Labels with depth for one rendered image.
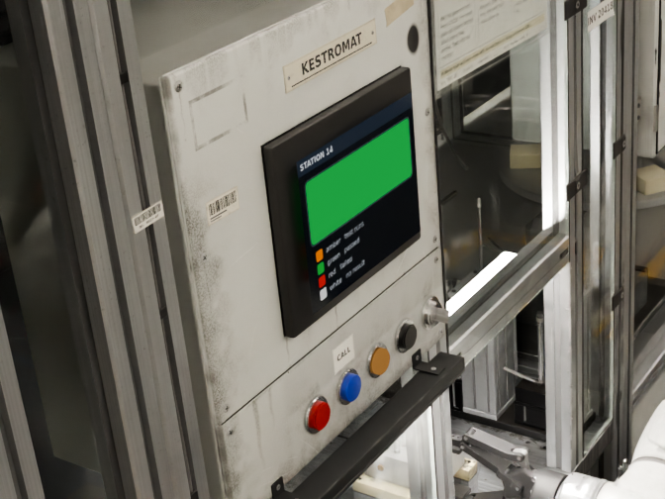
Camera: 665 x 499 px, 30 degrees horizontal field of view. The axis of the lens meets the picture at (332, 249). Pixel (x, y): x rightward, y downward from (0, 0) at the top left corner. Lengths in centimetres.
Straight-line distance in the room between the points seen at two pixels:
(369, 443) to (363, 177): 29
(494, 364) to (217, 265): 106
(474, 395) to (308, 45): 110
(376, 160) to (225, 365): 27
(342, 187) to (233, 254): 15
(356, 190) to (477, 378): 94
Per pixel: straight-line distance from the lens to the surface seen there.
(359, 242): 126
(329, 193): 120
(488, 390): 214
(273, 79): 114
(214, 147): 108
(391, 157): 129
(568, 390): 198
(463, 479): 197
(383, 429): 136
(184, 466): 116
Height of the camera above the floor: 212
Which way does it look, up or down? 25 degrees down
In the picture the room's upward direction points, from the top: 6 degrees counter-clockwise
